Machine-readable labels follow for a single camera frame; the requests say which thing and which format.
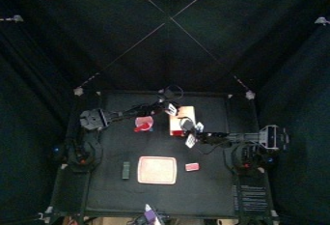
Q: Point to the wooden drawer with red front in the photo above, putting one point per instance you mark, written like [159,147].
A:
[176,133]

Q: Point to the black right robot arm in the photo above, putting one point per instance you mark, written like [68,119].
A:
[253,136]

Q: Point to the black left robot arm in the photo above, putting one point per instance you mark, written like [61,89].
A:
[111,117]

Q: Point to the pink toy cup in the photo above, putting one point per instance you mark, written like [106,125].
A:
[144,121]

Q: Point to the small red toy piece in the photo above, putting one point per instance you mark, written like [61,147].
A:
[140,128]

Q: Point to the small red white card box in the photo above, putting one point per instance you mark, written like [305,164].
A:
[191,167]

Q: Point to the pale pink rectangular tray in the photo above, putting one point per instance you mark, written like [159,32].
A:
[156,170]

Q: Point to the dark green rectangular block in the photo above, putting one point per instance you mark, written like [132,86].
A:
[126,170]

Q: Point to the purple white object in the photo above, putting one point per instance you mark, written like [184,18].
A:
[150,216]

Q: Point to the white frame corner clamp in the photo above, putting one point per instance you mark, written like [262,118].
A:
[249,94]
[321,20]
[79,91]
[17,18]

